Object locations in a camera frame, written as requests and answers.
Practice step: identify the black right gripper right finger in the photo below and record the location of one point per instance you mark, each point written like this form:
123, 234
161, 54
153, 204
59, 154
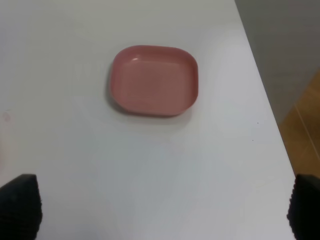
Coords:
304, 208

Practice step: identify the pink square plate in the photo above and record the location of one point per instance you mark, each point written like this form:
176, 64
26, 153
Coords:
154, 80

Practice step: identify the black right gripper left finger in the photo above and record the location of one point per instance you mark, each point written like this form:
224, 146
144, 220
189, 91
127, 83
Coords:
20, 208

